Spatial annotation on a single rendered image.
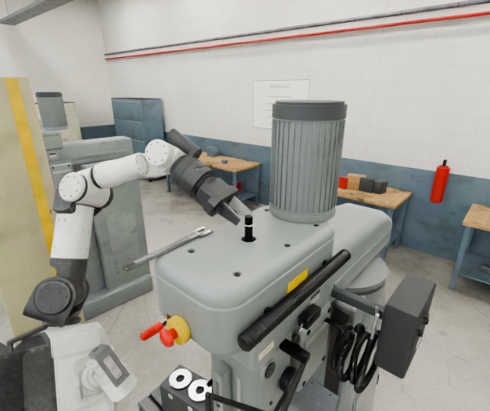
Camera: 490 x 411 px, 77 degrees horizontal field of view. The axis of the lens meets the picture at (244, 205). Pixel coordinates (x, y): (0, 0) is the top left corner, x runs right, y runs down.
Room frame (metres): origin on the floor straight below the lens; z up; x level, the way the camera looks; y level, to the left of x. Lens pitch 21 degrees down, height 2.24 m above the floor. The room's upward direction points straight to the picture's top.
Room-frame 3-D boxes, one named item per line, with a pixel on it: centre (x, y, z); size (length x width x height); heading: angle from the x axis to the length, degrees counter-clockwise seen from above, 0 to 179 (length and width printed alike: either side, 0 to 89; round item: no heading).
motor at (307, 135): (0.88, -0.18, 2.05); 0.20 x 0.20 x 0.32
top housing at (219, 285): (0.71, -0.02, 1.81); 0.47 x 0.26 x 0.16; 139
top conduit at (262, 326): (0.62, -0.14, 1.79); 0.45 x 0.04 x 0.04; 139
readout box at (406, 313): (0.70, -0.46, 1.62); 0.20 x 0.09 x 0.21; 139
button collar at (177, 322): (0.52, 0.14, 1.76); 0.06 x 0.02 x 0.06; 49
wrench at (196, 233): (0.65, 0.17, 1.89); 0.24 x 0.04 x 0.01; 142
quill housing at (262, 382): (0.70, -0.01, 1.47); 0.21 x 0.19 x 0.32; 49
